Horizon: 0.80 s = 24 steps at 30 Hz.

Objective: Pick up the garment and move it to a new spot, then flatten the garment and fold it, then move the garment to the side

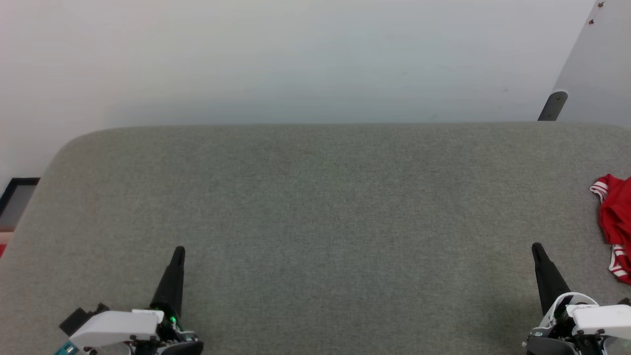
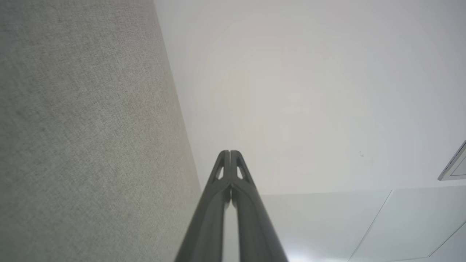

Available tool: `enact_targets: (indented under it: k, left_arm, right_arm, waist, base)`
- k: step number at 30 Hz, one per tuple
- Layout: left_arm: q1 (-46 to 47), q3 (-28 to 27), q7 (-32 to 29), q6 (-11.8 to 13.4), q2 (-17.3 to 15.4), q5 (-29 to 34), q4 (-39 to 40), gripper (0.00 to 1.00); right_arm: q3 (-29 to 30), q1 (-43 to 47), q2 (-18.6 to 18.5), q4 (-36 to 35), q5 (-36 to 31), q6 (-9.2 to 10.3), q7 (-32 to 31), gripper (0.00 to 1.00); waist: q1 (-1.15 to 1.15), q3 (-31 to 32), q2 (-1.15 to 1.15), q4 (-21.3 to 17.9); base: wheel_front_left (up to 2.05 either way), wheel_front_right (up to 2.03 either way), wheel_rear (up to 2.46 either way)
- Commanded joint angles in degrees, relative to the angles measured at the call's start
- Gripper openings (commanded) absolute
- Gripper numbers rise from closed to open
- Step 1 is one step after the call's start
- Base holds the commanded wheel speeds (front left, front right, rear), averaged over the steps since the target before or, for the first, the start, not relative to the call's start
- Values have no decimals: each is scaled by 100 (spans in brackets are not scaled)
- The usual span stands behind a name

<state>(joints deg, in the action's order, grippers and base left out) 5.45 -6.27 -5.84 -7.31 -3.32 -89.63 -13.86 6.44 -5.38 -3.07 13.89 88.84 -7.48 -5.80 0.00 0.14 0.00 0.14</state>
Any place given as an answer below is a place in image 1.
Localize dark grey metal bar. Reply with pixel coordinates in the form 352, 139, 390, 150
537, 91, 568, 122

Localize black skirting frame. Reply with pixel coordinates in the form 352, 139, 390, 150
0, 177, 41, 233

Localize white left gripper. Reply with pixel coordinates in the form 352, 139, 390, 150
69, 247, 204, 355

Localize red and white basketball jersey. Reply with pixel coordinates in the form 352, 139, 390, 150
590, 174, 631, 285

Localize white slanted panel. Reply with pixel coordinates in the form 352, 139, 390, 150
556, 0, 631, 125

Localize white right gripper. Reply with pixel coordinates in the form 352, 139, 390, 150
524, 243, 631, 355

